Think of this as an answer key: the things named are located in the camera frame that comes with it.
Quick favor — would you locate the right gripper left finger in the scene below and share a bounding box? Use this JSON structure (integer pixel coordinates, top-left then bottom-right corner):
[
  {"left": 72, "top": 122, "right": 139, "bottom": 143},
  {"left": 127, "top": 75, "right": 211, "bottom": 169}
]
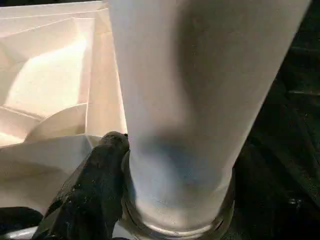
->
[{"left": 32, "top": 132, "right": 131, "bottom": 240}]

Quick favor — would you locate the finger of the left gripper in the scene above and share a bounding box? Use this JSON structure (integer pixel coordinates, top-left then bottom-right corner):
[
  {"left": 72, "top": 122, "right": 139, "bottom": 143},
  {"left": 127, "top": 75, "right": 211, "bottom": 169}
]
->
[{"left": 0, "top": 207, "right": 44, "bottom": 236}]

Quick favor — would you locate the white plastic table top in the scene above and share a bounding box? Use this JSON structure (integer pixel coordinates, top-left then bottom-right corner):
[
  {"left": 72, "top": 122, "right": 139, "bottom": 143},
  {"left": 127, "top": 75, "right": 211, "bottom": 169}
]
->
[{"left": 0, "top": 0, "right": 132, "bottom": 240}]

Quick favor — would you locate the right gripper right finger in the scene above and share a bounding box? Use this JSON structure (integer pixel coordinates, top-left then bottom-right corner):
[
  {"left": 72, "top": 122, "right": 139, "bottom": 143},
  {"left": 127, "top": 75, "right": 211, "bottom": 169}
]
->
[{"left": 225, "top": 150, "right": 320, "bottom": 240}]

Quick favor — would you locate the white plastic table leg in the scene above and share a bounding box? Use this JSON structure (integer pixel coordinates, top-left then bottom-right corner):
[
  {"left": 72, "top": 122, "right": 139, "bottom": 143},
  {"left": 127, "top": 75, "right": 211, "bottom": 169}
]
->
[{"left": 107, "top": 0, "right": 313, "bottom": 237}]

